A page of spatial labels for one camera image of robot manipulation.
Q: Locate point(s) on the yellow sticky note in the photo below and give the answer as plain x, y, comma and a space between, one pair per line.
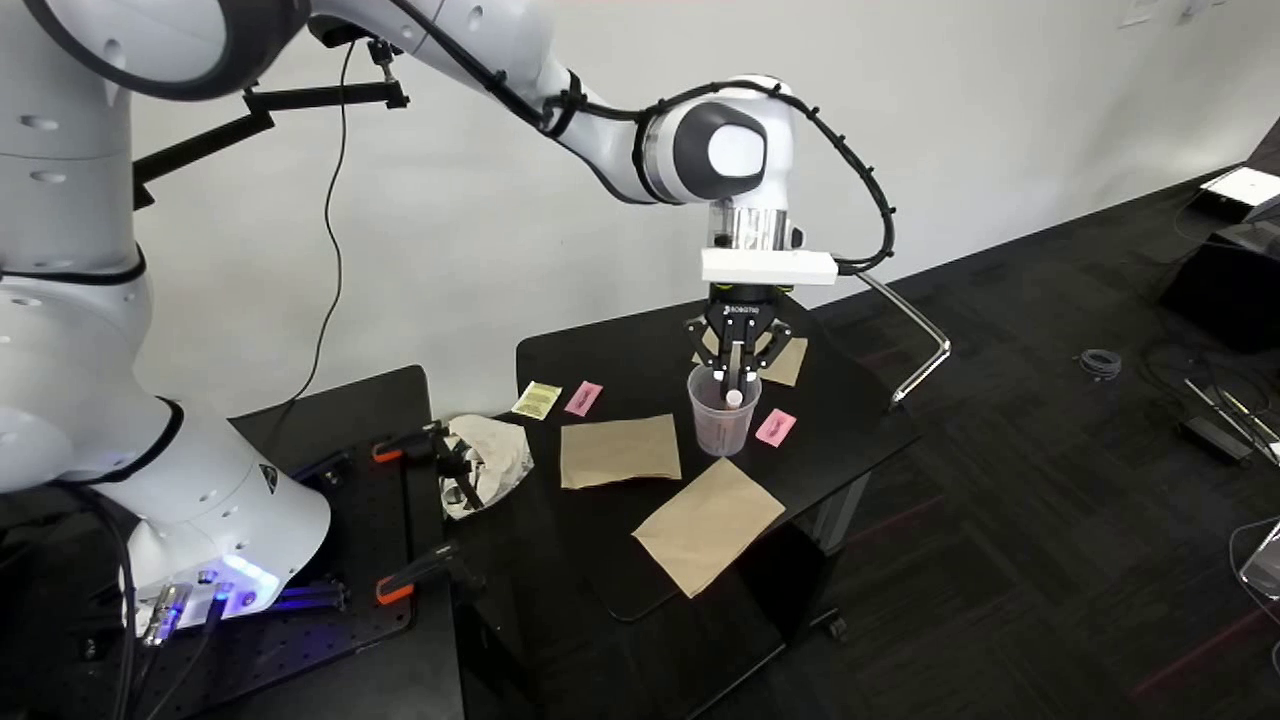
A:
538, 401

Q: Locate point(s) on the metal stand legs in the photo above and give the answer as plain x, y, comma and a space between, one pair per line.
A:
1235, 413

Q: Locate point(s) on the small dark floor item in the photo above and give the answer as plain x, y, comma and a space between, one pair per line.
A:
1098, 360

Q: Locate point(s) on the crumpled white bag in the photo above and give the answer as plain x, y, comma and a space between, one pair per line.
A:
484, 460

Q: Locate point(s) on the black table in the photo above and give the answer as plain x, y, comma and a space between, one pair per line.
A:
573, 573

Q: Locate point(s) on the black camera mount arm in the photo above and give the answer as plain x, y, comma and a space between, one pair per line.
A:
320, 96

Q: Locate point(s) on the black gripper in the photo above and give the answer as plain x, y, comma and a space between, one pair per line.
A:
747, 304

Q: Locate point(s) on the brown paper sheet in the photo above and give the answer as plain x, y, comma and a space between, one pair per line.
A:
623, 449
790, 360
705, 523

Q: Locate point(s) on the pink eraser left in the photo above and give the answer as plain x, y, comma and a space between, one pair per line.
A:
580, 397

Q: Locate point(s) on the white sheet on case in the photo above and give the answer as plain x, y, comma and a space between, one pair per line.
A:
1246, 186

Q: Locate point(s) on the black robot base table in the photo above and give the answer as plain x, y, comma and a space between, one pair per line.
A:
347, 665

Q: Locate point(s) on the pink eraser right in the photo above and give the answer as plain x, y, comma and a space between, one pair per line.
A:
775, 425

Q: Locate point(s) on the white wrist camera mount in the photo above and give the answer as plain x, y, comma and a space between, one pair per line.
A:
769, 268

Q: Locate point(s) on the clear plastic cup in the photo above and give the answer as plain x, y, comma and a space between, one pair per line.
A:
725, 425

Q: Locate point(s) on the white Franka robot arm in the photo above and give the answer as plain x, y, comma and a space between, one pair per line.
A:
65, 333

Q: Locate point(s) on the pink eraser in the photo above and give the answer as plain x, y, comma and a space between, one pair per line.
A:
580, 397
775, 425

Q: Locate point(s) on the black case on floor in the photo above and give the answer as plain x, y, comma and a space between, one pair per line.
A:
1220, 286

